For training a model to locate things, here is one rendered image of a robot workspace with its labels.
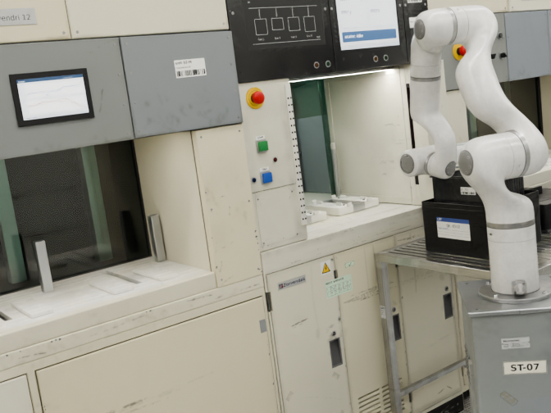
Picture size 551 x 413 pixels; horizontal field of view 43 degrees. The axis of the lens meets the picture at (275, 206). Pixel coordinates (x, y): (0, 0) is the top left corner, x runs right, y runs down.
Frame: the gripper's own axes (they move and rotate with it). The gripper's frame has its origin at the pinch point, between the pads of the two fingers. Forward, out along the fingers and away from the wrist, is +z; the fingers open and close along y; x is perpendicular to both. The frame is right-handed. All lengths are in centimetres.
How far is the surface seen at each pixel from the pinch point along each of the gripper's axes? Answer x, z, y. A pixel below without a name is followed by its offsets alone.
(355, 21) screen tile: 47, -20, -29
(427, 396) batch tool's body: -95, -2, -31
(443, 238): -27.7, -13.5, -4.7
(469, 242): -28.1, -13.5, 5.9
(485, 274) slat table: -34.5, -23.1, 19.4
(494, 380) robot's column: -52, -51, 43
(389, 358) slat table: -72, -24, -26
